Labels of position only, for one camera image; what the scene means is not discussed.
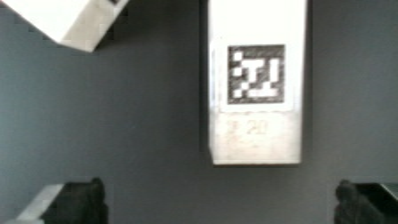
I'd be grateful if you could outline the white table leg centre right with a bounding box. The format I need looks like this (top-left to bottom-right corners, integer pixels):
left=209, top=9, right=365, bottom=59
left=1, top=0, right=131, bottom=52

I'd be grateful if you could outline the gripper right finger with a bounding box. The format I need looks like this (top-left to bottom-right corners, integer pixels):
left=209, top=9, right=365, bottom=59
left=333, top=179, right=398, bottom=224

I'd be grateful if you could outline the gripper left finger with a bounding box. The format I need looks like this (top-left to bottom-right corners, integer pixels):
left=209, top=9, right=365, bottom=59
left=14, top=178, right=108, bottom=224

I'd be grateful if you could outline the white table leg with tag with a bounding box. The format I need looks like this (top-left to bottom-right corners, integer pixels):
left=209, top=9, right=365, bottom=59
left=207, top=0, right=308, bottom=166

